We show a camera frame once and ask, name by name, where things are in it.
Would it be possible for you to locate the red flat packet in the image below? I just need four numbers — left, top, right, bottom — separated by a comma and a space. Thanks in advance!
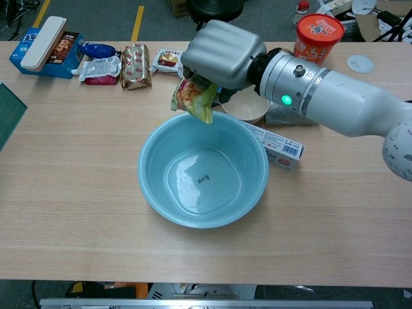
83, 74, 119, 86

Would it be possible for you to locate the green cutting mat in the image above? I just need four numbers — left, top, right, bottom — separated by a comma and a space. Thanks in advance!
0, 82, 28, 152

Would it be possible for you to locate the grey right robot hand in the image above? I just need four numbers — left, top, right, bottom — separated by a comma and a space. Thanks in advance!
180, 19, 268, 104

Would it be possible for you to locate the orange instant noodle cup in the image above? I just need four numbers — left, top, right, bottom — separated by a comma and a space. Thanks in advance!
292, 13, 346, 67

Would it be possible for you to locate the beige round bowl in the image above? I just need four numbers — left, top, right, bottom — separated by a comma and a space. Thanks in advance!
221, 87, 270, 125

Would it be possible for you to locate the black round stool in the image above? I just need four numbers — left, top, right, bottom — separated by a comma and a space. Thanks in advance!
186, 0, 245, 33

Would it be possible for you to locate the yellow-green snack packet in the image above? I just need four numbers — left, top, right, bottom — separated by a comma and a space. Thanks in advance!
169, 74, 220, 125

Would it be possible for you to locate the white cable grommet cap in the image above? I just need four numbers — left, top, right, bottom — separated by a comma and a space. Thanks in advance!
346, 55, 375, 74

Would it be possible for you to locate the red-capped white bottle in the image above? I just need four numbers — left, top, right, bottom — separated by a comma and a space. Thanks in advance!
292, 0, 310, 28

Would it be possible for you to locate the white biscuit packet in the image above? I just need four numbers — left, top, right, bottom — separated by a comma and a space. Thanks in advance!
149, 48, 187, 77

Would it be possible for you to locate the blue snack pouch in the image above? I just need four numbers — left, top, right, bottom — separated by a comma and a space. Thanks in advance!
79, 42, 122, 59

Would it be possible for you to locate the white toothpaste box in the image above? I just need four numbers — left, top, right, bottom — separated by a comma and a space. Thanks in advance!
241, 120, 306, 173

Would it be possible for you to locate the cream oblong cutlery case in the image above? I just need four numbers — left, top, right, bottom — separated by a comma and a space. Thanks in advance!
20, 15, 68, 71

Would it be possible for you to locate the flat brown cardboard piece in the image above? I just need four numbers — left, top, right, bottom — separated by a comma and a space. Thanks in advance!
355, 14, 384, 42

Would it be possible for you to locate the grey garbage bag roll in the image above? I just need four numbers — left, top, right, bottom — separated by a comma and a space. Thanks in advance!
264, 101, 319, 127

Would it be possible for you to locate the aluminium frame rail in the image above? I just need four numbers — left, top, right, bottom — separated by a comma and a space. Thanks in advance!
39, 297, 374, 309

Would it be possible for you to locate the brown cardboard box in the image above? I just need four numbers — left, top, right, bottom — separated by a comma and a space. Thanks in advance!
165, 0, 191, 18

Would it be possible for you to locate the gold wafer packet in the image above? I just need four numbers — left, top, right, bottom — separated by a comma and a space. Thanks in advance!
119, 42, 153, 91

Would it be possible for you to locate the blue chocolate snack box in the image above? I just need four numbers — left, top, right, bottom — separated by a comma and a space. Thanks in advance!
8, 26, 86, 80

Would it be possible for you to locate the light blue plastic basin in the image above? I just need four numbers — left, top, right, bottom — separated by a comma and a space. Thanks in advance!
137, 111, 270, 229

